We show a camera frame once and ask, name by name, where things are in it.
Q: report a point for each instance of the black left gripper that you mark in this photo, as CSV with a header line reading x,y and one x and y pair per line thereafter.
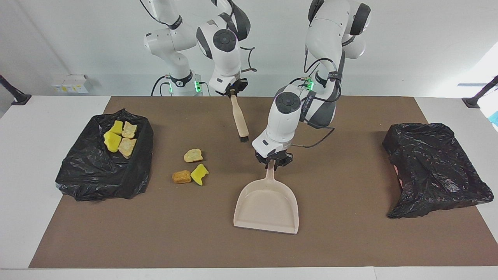
x,y
284,157

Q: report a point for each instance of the croissant bread piece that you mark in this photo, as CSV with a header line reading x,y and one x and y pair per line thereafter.
x,y
193,155
129,130
127,147

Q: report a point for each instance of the blue object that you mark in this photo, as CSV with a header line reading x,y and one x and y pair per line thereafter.
x,y
495,118

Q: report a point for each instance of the black trash bag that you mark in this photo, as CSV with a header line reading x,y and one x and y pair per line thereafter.
x,y
89,175
435,171

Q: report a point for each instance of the brown round bun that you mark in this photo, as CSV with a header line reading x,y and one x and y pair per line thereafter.
x,y
181,177

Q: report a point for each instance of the brown table mat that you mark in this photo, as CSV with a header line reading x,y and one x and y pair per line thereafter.
x,y
155,241

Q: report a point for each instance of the beige plastic dustpan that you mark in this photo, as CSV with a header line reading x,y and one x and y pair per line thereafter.
x,y
266,206

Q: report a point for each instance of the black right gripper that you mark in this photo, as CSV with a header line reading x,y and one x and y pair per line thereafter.
x,y
239,84

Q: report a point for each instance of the pink plastic bin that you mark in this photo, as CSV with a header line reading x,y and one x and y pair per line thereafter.
x,y
396,168

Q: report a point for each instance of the white power strip box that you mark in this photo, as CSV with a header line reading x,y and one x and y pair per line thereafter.
x,y
70,84

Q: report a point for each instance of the yellow green sponge piece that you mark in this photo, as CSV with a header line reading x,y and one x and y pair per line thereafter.
x,y
112,142
199,174

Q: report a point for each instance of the beige hand brush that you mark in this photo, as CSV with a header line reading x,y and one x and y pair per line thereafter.
x,y
241,120

